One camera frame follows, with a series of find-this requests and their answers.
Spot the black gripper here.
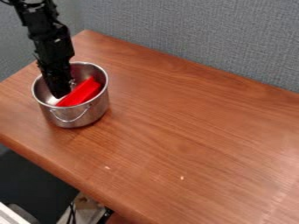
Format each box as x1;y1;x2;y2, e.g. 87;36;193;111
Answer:
30;24;75;99

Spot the white object bottom left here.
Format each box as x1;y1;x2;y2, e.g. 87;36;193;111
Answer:
0;202;31;224

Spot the metal pot with handles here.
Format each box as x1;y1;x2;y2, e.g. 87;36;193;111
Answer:
33;61;109;128

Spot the red rectangular block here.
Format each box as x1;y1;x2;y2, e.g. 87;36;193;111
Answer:
57;77;102;107

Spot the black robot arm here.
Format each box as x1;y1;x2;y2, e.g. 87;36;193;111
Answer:
0;0;75;98

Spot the metal table leg frame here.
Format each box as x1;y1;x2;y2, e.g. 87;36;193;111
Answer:
57;192;106;224

